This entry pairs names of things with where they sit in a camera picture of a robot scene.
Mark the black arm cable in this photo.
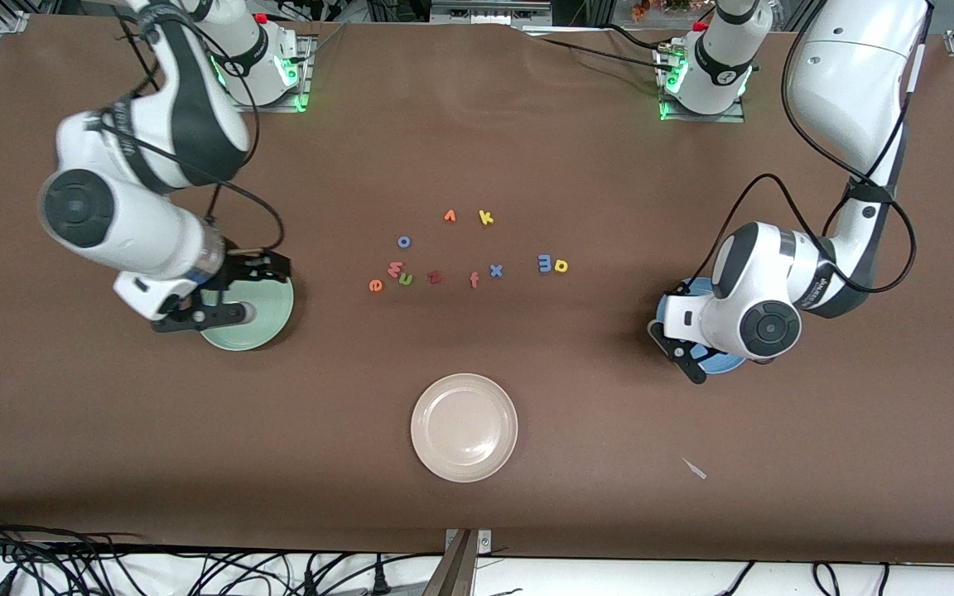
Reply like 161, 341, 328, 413
100, 0, 286, 253
676, 0, 918, 297

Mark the black base cable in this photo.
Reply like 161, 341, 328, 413
527, 29, 677, 71

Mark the black cable tangle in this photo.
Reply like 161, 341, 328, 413
0, 509, 445, 596

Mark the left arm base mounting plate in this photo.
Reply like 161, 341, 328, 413
658, 41, 748, 123

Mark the beige plate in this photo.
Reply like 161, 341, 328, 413
410, 373, 519, 483

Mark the aluminium profile post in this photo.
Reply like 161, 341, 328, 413
421, 530, 478, 596

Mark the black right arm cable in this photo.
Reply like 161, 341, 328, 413
100, 0, 286, 253

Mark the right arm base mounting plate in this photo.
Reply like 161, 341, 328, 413
223, 33, 317, 113

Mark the green plate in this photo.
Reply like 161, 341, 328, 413
195, 277, 296, 353

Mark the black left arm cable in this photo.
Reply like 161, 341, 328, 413
676, 0, 918, 297

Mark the blue plate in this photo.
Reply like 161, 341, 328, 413
655, 277, 748, 375

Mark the small metal bracket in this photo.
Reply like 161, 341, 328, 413
445, 528, 493, 554

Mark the grey metal box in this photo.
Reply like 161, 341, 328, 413
430, 0, 552, 26

